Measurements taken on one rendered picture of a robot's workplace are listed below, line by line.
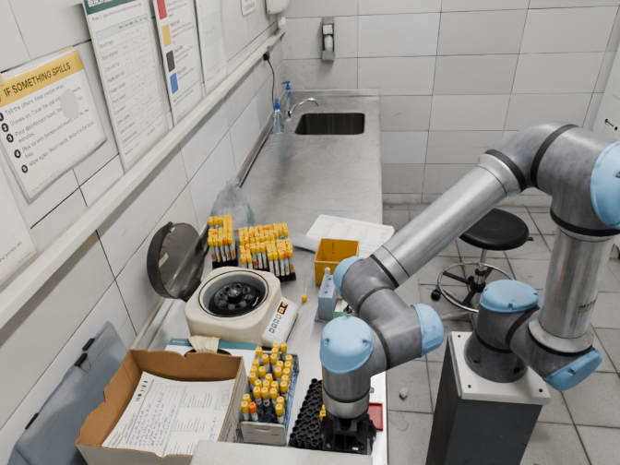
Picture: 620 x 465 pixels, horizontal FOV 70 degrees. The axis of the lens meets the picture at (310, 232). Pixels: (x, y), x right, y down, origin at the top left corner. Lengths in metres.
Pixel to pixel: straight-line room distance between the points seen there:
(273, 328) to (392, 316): 0.61
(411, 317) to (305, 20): 2.71
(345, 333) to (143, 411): 0.64
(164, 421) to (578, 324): 0.87
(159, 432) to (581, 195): 0.93
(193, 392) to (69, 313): 0.33
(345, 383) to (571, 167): 0.46
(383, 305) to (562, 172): 0.34
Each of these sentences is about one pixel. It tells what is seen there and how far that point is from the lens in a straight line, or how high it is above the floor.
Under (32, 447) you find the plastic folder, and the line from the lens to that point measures 1.06.
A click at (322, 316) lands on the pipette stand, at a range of 1.31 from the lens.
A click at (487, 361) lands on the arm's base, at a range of 1.18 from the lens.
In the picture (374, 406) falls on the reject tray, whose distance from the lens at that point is 1.14.
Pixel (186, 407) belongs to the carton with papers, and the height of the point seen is 0.94.
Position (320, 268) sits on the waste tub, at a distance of 1.40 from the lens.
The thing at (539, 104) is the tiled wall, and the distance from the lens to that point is 3.50.
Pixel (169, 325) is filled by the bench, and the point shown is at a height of 0.88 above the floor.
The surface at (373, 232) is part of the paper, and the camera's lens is 1.67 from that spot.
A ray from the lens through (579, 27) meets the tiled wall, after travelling 3.44.
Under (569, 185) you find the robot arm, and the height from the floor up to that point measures 1.48.
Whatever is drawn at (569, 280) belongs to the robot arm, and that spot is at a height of 1.30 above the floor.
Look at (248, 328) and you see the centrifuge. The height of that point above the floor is 0.98.
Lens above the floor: 1.81
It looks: 34 degrees down
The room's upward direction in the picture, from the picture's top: 3 degrees counter-clockwise
